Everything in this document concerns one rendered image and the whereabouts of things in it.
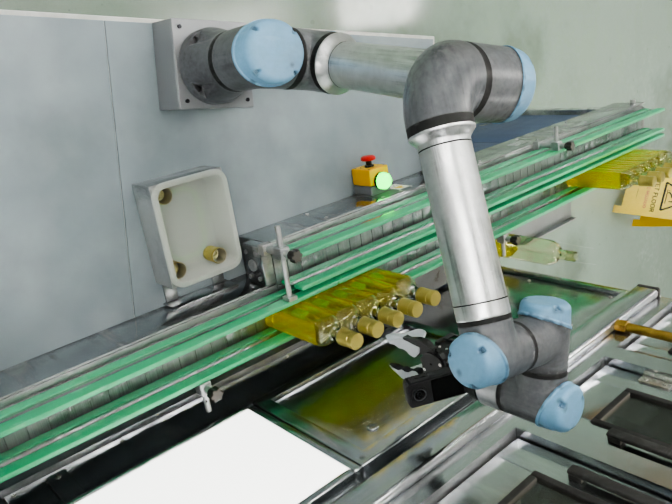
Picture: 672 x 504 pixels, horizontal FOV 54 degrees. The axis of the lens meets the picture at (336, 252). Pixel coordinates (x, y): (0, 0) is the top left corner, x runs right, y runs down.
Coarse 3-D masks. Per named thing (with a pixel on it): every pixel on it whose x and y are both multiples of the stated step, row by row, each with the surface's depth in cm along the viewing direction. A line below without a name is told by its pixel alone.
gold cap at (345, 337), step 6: (342, 330) 129; (348, 330) 129; (336, 336) 129; (342, 336) 128; (348, 336) 127; (354, 336) 127; (360, 336) 128; (342, 342) 128; (348, 342) 127; (354, 342) 127; (360, 342) 128; (354, 348) 127
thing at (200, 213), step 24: (192, 192) 143; (216, 192) 142; (168, 216) 140; (192, 216) 144; (216, 216) 145; (168, 240) 141; (192, 240) 145; (216, 240) 148; (168, 264) 134; (192, 264) 145; (216, 264) 145
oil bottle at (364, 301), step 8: (336, 288) 148; (344, 288) 147; (352, 288) 147; (336, 296) 144; (344, 296) 143; (352, 296) 142; (360, 296) 141; (368, 296) 141; (360, 304) 138; (368, 304) 138; (376, 304) 140; (360, 312) 139; (368, 312) 138
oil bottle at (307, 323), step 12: (288, 312) 139; (300, 312) 138; (312, 312) 137; (324, 312) 136; (276, 324) 143; (288, 324) 140; (300, 324) 136; (312, 324) 132; (324, 324) 132; (336, 324) 133; (300, 336) 137; (312, 336) 134; (324, 336) 132
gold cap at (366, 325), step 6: (366, 318) 133; (360, 324) 132; (366, 324) 131; (372, 324) 130; (378, 324) 130; (360, 330) 133; (366, 330) 131; (372, 330) 130; (378, 330) 131; (372, 336) 131; (378, 336) 131
